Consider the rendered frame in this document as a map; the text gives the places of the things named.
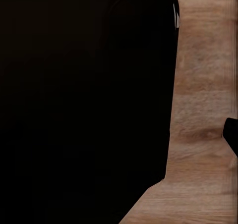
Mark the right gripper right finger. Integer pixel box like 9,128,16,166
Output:
223,117,238,157

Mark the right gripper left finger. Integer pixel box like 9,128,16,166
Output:
0,118,25,176

